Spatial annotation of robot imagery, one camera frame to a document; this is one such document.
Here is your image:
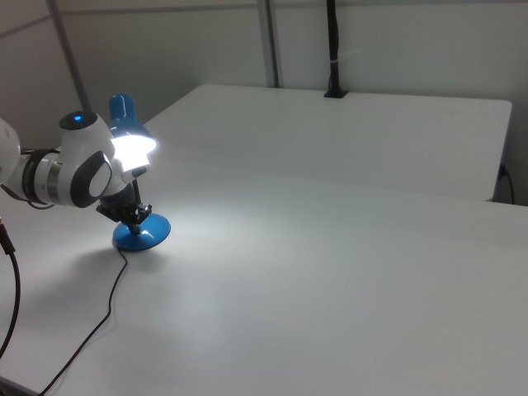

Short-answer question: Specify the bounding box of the thin black lamp cable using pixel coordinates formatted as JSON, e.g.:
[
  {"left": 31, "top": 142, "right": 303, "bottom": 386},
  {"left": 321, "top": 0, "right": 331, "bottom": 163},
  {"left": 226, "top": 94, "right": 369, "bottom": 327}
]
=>
[{"left": 40, "top": 246, "right": 130, "bottom": 396}]

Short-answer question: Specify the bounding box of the black pole with clamp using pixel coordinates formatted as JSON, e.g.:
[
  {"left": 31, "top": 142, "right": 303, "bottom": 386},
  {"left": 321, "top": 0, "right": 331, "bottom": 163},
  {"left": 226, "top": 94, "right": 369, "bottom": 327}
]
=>
[{"left": 323, "top": 0, "right": 348, "bottom": 101}]

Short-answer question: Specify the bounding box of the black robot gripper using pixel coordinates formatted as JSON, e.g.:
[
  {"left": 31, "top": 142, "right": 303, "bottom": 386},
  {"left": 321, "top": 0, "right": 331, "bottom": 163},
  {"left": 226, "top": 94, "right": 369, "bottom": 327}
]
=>
[{"left": 96, "top": 181, "right": 153, "bottom": 237}]

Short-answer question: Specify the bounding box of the black wall socket cable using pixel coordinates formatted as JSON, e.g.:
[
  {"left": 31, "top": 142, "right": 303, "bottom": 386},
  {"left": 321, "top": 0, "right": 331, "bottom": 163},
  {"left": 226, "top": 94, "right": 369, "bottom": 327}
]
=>
[{"left": 499, "top": 163, "right": 517, "bottom": 205}]

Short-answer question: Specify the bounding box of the blue gooseneck desk lamp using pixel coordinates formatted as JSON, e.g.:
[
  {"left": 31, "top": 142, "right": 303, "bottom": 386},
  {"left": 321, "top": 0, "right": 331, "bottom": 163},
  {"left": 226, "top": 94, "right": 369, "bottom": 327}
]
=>
[{"left": 107, "top": 92, "right": 172, "bottom": 254}]

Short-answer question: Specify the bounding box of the upright grey metal post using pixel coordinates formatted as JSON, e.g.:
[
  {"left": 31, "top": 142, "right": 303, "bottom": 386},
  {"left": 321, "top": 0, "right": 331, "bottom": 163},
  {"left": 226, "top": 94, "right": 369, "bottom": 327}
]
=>
[{"left": 256, "top": 0, "right": 285, "bottom": 89}]

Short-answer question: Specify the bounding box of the slanted grey metal post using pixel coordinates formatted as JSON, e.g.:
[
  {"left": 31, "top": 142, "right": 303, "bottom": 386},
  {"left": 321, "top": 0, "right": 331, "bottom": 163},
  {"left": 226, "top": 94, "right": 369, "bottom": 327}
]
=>
[{"left": 45, "top": 0, "right": 92, "bottom": 113}]

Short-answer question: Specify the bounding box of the thick black cable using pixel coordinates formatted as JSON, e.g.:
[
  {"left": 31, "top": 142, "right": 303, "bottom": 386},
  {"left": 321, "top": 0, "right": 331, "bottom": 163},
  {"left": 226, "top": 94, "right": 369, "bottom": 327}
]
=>
[{"left": 0, "top": 215, "right": 22, "bottom": 365}]

